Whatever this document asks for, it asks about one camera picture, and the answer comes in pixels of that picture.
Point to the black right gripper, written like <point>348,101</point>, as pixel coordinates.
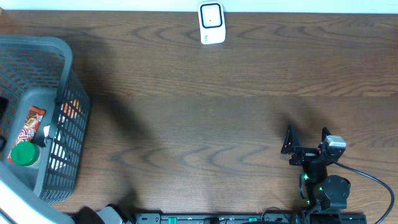
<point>305,154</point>

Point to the orange chocolate bar wrapper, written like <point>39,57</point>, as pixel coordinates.
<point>31,126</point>

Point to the green lid jar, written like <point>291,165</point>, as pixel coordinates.
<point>26,154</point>

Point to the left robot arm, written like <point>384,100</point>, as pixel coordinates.
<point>20,205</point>

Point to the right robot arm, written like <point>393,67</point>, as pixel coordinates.
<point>323,192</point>

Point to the white barcode scanner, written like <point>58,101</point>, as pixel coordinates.
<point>211,22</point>

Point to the grey plastic shopping basket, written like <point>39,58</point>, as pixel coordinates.
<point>44,115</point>

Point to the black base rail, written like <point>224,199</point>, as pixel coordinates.
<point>269,218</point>

